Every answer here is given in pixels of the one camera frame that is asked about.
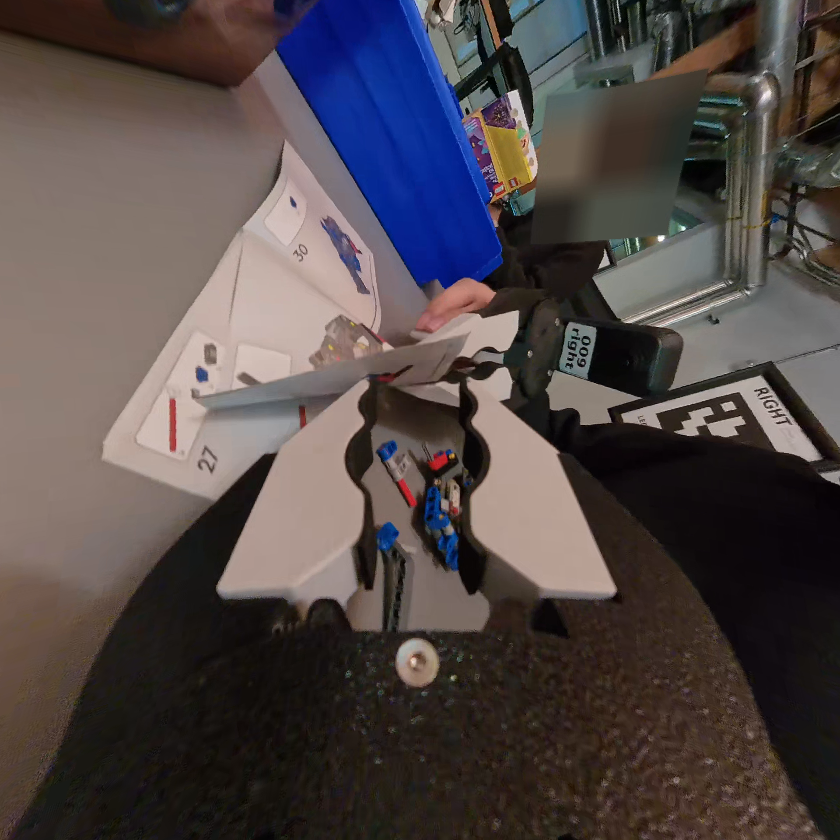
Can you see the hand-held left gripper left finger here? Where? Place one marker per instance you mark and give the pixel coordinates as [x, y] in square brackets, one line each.
[295, 525]

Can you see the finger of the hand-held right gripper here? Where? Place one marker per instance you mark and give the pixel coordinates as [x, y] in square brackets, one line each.
[489, 367]
[492, 331]

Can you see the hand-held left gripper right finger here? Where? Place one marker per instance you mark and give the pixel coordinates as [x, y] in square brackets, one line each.
[538, 525]

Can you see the partly built lego vehicle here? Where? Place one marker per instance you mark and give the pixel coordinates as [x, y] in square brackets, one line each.
[436, 505]

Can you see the dark grey lego L beam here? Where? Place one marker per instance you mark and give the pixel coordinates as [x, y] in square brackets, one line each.
[397, 577]

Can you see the red lego axle with connectors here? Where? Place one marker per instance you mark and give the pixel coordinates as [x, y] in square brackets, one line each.
[405, 489]

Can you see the lego instruction booklet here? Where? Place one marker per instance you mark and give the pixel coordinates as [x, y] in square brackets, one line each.
[262, 308]

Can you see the person's right forearm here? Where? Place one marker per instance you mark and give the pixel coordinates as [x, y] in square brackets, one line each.
[525, 275]

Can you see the lego set box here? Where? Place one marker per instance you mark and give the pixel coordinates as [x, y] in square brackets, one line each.
[131, 46]

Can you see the person's right hand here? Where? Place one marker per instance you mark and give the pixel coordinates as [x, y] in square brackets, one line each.
[459, 298]

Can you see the framed black white marker board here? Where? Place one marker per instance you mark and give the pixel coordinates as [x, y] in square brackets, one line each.
[709, 420]

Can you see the person's black clothing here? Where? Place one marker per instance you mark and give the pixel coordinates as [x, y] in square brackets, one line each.
[689, 525]

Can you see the purple and yellow toy box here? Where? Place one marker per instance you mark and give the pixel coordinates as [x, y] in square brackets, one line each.
[505, 151]

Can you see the silver metal pipe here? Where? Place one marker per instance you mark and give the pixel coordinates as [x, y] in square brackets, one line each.
[748, 197]

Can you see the blue plastic bin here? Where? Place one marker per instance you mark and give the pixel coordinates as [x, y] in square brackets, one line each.
[394, 131]

